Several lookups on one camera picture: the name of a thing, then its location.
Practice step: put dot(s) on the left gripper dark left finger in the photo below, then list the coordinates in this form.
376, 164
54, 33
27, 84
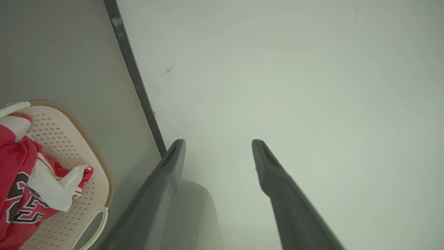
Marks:
156, 201

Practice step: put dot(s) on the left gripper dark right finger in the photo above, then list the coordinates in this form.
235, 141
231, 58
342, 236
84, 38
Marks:
291, 208

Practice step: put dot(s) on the red garment white striped trim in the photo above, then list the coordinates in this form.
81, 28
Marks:
52, 187

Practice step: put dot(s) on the grey fabric cushion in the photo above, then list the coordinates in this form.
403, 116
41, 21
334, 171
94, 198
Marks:
194, 215

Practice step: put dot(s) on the cream perforated laundry basket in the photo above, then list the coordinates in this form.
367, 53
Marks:
62, 132

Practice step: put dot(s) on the black baseboard strip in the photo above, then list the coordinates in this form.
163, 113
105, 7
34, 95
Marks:
131, 66

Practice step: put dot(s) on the red jersey black lettering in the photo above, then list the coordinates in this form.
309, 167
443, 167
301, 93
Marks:
14, 156

